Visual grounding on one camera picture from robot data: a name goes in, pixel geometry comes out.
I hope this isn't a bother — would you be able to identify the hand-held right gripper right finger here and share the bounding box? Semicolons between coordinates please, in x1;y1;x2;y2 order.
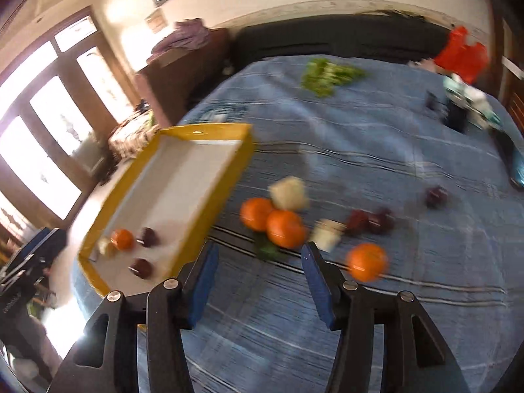
301;241;471;393

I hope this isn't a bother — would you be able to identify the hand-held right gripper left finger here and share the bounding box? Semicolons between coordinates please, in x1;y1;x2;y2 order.
47;242;220;393

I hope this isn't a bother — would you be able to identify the small white fruit chunk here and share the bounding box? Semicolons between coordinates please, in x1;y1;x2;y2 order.
309;218;345;252

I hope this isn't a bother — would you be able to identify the orange tangerine with green leaf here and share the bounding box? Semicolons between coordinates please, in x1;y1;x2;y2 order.
256;210;309;260

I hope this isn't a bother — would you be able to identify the dark red plum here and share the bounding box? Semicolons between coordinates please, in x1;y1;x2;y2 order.
423;185;450;209
137;227;158;247
345;210;371;236
368;208;396;235
129;258;154;280

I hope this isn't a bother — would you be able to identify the large white fruit chunk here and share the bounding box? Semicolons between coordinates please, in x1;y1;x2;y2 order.
268;176;309;211

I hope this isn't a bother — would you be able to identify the yellow cardboard tray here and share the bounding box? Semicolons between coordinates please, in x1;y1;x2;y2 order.
77;123;258;299

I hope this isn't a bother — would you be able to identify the grey clothing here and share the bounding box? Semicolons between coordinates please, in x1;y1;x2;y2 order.
0;315;62;381

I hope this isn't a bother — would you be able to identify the patterned brown blanket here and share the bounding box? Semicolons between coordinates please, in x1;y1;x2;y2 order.
108;110;160;160

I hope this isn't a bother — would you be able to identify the wooden glass door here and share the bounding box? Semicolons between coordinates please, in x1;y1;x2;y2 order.
0;6;142;222

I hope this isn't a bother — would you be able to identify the brown armchair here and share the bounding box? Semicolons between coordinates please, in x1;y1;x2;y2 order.
135;28;234;132

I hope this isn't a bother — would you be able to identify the green leafy lettuce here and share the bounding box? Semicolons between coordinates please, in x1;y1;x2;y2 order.
302;58;369;98

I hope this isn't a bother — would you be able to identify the black box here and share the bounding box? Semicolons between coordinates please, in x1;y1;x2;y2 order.
446;98;468;132

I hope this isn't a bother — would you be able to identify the dark phone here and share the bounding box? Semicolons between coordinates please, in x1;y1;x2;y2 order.
493;129;524;191

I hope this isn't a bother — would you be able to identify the white and green packet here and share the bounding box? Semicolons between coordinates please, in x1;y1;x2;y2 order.
443;73;502;129

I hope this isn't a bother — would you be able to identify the purple cloth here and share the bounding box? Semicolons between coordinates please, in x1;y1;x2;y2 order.
151;18;211;56

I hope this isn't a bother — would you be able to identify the black sofa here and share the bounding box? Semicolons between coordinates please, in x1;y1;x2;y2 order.
229;14;451;74

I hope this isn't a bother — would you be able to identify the brown wooden cabinet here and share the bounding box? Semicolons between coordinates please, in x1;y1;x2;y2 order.
505;86;524;140

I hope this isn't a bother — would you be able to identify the red plastic bag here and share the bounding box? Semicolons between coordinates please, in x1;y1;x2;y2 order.
434;26;490;84

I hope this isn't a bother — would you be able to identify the small wall plaque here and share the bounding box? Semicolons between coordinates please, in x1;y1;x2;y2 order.
145;9;166;34

